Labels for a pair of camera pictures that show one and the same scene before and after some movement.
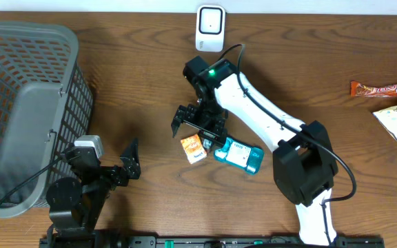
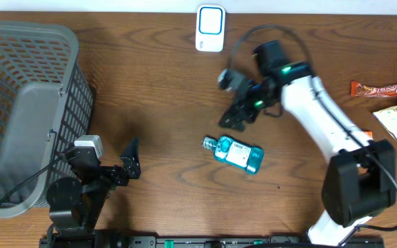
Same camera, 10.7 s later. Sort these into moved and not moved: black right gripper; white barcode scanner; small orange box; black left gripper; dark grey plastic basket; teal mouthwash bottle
Moved: black right gripper; small orange box
Not moved: white barcode scanner; black left gripper; dark grey plastic basket; teal mouthwash bottle
